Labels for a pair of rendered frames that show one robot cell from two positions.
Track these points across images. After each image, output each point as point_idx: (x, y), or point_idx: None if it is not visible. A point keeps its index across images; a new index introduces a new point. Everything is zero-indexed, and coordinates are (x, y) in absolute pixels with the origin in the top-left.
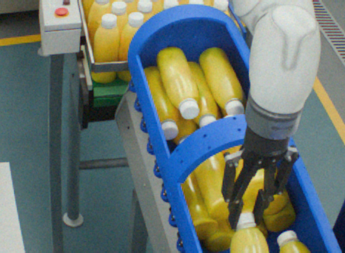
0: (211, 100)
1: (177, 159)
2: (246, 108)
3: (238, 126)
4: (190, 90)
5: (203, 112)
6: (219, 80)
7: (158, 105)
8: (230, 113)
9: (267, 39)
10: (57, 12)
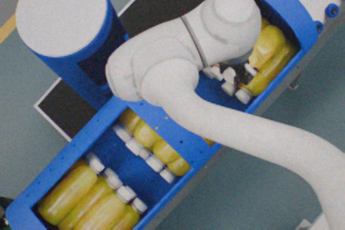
0: (95, 188)
1: (198, 158)
2: (242, 60)
3: (162, 119)
4: (112, 199)
5: (110, 188)
6: (81, 188)
7: (128, 222)
8: (102, 165)
9: (257, 22)
10: None
